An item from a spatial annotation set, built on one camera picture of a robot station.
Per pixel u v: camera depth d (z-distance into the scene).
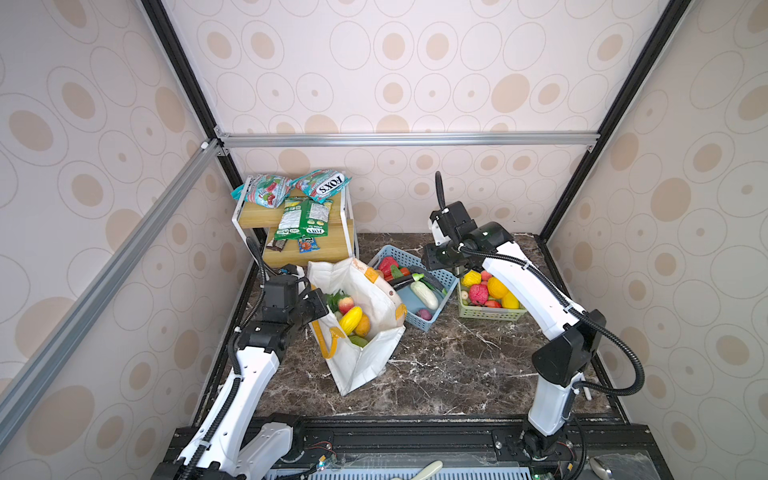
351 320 0.83
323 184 0.80
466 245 0.56
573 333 0.46
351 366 0.75
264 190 0.81
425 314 0.92
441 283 1.03
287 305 0.58
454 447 0.75
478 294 0.96
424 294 0.98
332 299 0.94
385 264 1.06
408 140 0.96
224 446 0.40
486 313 0.95
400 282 1.00
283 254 0.94
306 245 0.94
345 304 0.90
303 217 0.75
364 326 0.87
